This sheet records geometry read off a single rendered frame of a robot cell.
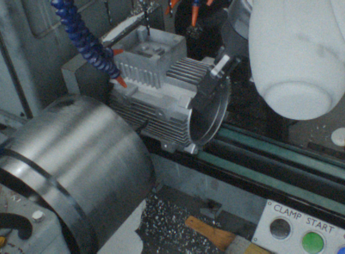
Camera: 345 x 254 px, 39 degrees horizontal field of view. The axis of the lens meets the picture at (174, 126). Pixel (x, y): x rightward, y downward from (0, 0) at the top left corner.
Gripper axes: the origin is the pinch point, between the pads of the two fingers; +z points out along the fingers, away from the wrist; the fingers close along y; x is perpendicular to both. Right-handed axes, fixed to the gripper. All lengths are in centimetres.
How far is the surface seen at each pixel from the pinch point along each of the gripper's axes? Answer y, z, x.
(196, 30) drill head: -24.9, 11.5, -13.5
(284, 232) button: 18.9, -9.6, 23.2
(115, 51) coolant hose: 4.9, 0.3, -18.0
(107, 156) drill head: 22.6, 0.5, -4.9
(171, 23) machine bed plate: -64, 54, -33
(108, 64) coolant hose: 10.4, -2.5, -15.8
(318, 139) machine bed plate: -30.0, 19.8, 26.3
